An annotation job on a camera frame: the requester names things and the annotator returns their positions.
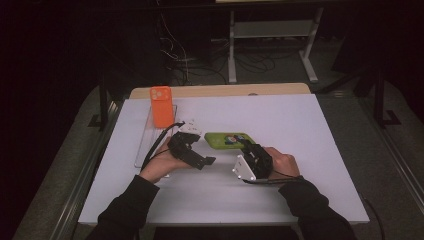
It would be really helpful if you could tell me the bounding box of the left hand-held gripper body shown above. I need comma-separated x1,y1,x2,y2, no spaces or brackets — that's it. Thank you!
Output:
166,119,206,171

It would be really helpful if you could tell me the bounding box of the black metal stand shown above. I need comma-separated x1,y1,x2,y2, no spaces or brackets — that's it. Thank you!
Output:
371,66,403,129
88,76,116,133

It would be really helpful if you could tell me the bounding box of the white metal table frame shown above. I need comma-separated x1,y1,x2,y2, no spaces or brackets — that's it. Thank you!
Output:
227,6,325,84

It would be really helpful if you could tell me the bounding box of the grey metal rail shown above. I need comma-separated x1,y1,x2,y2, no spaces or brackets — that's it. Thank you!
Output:
49,99,124,240
359,96,424,214

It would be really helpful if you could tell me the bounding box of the person's left hand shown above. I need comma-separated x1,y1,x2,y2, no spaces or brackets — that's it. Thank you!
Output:
139,136,193,184

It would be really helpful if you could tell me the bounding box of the person's right hand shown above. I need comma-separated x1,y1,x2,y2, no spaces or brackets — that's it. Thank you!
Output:
263,146,301,183

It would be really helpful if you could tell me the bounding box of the green clown print phone case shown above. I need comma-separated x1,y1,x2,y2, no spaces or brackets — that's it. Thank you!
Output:
203,132,258,150

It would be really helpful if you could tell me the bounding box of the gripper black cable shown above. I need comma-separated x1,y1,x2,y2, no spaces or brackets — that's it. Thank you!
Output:
243,169,387,240
141,121,186,171

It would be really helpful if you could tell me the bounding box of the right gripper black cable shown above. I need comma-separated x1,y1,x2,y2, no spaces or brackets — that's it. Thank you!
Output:
243,169,387,240

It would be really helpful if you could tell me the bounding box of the tangle of floor cables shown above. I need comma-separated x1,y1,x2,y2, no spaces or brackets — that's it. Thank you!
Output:
156,13,278,86

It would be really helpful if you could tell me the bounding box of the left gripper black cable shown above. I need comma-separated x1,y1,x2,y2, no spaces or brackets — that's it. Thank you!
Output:
141,121,186,171

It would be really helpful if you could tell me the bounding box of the light wooden table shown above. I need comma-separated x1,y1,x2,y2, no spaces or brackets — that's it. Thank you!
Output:
129,82,312,100

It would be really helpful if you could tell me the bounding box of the orange phone case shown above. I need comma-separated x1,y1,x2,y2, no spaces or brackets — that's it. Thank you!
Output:
149,85,175,129

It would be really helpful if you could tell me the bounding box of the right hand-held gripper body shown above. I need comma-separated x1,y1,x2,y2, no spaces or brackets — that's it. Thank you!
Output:
232,143,274,183

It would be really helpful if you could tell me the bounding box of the clear plastic tray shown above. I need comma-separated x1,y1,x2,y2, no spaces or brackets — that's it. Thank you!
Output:
134,104,178,169

